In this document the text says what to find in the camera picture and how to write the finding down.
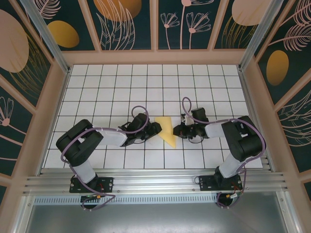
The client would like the grey metal base panel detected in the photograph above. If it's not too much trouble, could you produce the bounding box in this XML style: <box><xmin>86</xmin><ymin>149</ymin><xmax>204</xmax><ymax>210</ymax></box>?
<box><xmin>24</xmin><ymin>203</ymin><xmax>292</xmax><ymax>233</ymax></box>

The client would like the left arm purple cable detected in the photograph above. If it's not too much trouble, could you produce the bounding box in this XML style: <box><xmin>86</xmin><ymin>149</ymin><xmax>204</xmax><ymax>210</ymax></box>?
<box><xmin>60</xmin><ymin>105</ymin><xmax>150</xmax><ymax>212</ymax></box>

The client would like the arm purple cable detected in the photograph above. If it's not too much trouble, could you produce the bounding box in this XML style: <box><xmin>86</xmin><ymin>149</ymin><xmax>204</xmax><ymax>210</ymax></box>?
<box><xmin>60</xmin><ymin>105</ymin><xmax>150</xmax><ymax>212</ymax></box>
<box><xmin>182</xmin><ymin>97</ymin><xmax>267</xmax><ymax>209</ymax></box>

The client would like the long aluminium mounting rail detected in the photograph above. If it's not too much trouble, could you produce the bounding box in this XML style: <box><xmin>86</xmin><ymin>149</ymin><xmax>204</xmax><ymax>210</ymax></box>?
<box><xmin>23</xmin><ymin>168</ymin><xmax>289</xmax><ymax>195</ymax></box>

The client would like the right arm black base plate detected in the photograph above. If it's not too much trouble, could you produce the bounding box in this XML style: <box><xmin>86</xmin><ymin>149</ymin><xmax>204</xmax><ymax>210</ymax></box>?
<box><xmin>198</xmin><ymin>175</ymin><xmax>242</xmax><ymax>192</ymax></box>

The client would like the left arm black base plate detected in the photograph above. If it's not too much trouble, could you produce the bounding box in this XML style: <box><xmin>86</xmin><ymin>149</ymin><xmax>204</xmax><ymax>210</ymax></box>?
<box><xmin>69</xmin><ymin>177</ymin><xmax>115</xmax><ymax>194</ymax></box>

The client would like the slotted grey cable duct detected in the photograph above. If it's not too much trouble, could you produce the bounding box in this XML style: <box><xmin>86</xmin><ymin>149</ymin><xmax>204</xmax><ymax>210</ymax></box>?
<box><xmin>34</xmin><ymin>196</ymin><xmax>219</xmax><ymax>204</ymax></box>

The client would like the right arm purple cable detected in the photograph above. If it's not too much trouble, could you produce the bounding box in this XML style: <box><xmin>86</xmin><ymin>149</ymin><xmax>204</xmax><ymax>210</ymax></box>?
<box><xmin>182</xmin><ymin>97</ymin><xmax>267</xmax><ymax>209</ymax></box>

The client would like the aluminium corner post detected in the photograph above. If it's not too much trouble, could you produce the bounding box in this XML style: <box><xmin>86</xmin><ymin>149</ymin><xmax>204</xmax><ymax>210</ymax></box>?
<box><xmin>20</xmin><ymin>0</ymin><xmax>71</xmax><ymax>75</ymax></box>
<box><xmin>238</xmin><ymin>0</ymin><xmax>277</xmax><ymax>71</ymax></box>

